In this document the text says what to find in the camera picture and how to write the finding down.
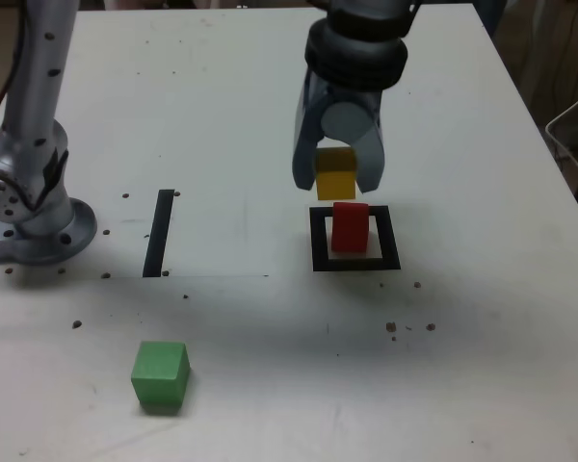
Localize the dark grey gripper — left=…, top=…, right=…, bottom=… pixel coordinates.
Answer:
left=291, top=69, right=386, bottom=196

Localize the white background cable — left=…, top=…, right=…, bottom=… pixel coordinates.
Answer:
left=544, top=81, right=578, bottom=182

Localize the yellow cube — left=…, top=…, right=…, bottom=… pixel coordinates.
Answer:
left=313, top=147, right=357, bottom=202

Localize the black tape strip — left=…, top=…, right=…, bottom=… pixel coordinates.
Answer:
left=143, top=189, right=175, bottom=279

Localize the black tape square outline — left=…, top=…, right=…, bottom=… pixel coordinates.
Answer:
left=308, top=205, right=402, bottom=273

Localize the red cube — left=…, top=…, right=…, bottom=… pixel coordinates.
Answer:
left=330, top=201, right=370, bottom=254

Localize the green cube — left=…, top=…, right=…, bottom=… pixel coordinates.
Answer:
left=130, top=340, right=192, bottom=405

